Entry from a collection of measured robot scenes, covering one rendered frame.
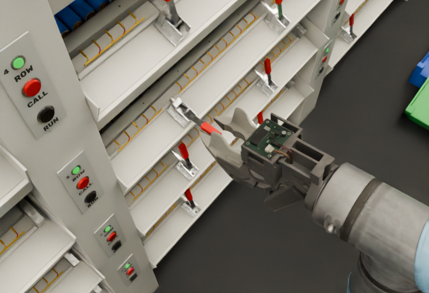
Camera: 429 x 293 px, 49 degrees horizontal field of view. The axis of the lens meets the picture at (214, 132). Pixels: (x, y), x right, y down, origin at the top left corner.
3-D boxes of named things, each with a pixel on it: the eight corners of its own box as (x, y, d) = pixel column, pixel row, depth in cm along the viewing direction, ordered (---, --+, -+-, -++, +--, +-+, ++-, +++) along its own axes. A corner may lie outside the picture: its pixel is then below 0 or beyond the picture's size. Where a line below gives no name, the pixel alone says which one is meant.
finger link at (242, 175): (227, 140, 71) (278, 163, 67) (228, 147, 72) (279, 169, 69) (210, 163, 69) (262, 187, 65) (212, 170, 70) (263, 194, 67)
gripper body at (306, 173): (269, 108, 66) (345, 148, 61) (270, 144, 73) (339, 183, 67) (235, 144, 63) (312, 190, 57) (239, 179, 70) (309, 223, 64)
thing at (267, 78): (309, 57, 116) (339, 29, 104) (137, 240, 92) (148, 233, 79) (251, 0, 117) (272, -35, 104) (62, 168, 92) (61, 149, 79)
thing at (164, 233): (298, 103, 133) (322, 83, 120) (149, 269, 108) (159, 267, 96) (246, 53, 133) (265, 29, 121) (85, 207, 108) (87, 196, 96)
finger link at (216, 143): (196, 112, 70) (250, 135, 66) (202, 136, 74) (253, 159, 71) (184, 127, 68) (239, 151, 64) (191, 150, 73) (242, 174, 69)
